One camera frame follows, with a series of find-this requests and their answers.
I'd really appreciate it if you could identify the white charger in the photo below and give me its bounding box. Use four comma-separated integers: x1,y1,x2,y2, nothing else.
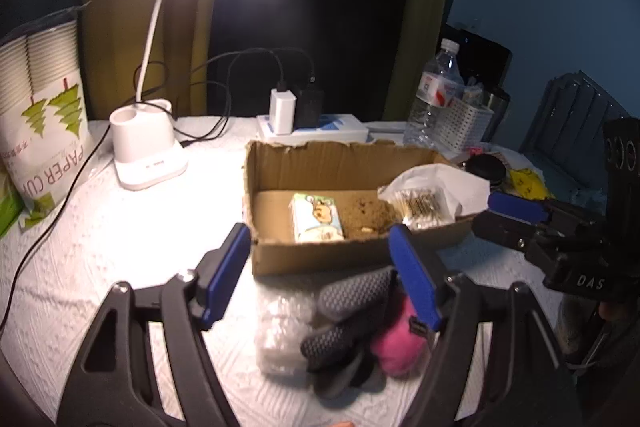
269,89,297,136

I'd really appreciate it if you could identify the clear plastic cotton pad bag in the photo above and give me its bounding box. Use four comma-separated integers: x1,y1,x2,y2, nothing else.
254,286,323,378

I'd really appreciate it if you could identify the black charger cable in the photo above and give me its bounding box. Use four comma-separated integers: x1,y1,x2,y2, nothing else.
133,48,317,144

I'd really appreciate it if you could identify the yellow packet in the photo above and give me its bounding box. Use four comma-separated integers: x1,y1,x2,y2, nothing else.
506,167,552,200

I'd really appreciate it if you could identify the olive curtain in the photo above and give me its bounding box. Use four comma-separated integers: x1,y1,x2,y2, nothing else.
382,0,457,124
81,0,221,120

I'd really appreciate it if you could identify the small green snack packet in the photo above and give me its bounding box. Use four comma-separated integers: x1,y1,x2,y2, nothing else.
289,193,347,244

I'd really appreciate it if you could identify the black monitor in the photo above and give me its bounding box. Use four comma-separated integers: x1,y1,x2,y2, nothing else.
444,24,514,94

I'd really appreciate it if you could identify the paper cup pack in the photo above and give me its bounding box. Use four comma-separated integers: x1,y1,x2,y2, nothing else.
0,6,92,230

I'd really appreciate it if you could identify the grey ribbed chair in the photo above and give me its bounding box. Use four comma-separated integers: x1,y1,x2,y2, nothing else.
519,72,627,190

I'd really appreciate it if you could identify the brown cardboard box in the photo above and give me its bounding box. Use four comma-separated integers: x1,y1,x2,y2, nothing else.
242,139,478,277

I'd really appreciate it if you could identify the white slotted basket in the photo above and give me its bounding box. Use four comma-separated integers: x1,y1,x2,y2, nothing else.
440,83,495,154

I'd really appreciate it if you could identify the cotton swab bag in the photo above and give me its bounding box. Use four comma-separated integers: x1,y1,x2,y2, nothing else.
377,163,491,229

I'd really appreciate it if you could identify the brown sponge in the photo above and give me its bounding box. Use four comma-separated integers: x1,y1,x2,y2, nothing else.
342,198,401,239

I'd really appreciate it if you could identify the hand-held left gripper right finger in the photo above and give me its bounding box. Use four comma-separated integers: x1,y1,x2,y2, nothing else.
389,224,583,427

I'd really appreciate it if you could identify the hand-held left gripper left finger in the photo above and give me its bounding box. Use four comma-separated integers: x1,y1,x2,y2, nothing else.
57,223,252,427

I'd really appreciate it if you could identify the black charger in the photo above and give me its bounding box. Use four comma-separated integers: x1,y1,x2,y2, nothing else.
294,84,324,128

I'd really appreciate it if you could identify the white power strip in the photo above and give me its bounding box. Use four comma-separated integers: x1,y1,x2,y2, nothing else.
257,112,370,144

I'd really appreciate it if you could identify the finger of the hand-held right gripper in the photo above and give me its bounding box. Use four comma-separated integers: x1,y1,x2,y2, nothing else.
487,192,553,224
472,211,543,260

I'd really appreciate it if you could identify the black round lid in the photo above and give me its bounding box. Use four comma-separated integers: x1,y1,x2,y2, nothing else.
464,155,509,190

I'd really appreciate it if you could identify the black lamp cable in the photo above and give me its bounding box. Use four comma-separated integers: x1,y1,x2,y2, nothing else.
0,124,112,333

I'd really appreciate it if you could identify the white textured tablecloth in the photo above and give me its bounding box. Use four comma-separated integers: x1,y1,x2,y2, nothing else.
0,114,568,427

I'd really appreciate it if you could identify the grey knit glove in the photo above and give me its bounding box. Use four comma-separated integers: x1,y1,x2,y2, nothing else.
319,267,401,323
300,321,383,400

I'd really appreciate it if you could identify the pink fluffy sock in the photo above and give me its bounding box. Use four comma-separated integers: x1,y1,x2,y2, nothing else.
370,294,437,378

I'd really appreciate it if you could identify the white desk lamp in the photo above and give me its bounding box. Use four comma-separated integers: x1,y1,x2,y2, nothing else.
104,0,284,192

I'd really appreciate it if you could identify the clear water bottle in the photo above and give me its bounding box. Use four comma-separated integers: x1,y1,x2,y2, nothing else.
403,39,465,148

